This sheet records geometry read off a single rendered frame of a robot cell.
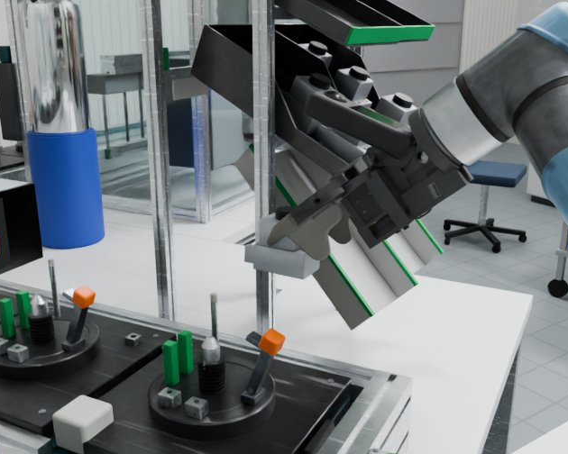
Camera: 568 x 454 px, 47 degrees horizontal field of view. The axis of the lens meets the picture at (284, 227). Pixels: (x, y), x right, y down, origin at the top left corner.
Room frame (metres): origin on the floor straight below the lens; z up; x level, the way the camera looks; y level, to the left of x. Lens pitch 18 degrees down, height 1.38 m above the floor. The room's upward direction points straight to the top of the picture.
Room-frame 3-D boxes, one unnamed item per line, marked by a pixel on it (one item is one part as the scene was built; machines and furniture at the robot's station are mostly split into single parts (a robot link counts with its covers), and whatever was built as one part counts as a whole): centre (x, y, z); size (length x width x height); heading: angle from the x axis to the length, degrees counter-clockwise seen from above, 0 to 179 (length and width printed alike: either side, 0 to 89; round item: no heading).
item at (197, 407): (0.58, 0.09, 1.00); 0.02 x 0.01 x 0.02; 63
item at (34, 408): (0.75, 0.31, 1.01); 0.24 x 0.24 x 0.13; 63
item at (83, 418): (0.59, 0.21, 0.97); 0.05 x 0.05 x 0.04; 63
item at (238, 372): (0.64, 0.08, 0.98); 0.14 x 0.14 x 0.02
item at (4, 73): (1.85, 0.75, 1.18); 0.07 x 0.07 x 0.26; 63
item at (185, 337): (0.67, 0.11, 1.01); 0.01 x 0.01 x 0.05; 63
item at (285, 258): (0.69, 0.00, 1.14); 0.08 x 0.04 x 0.07; 64
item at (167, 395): (0.60, 0.12, 1.00); 0.02 x 0.01 x 0.02; 63
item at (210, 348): (0.64, 0.08, 1.04); 0.02 x 0.02 x 0.03
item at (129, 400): (0.64, 0.08, 0.96); 0.24 x 0.24 x 0.02; 63
